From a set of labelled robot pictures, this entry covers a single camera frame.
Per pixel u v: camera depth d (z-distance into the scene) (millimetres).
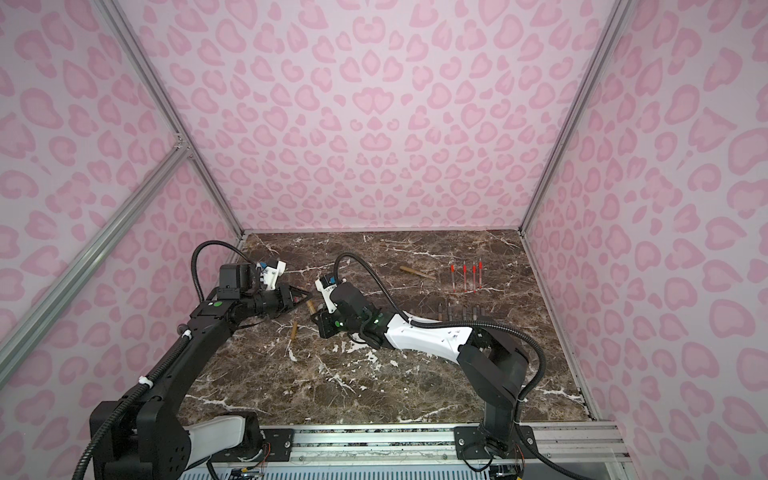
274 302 712
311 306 786
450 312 960
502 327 419
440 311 964
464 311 967
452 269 1082
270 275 752
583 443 744
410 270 1076
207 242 675
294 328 929
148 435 390
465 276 1060
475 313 957
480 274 1058
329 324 704
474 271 1068
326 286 707
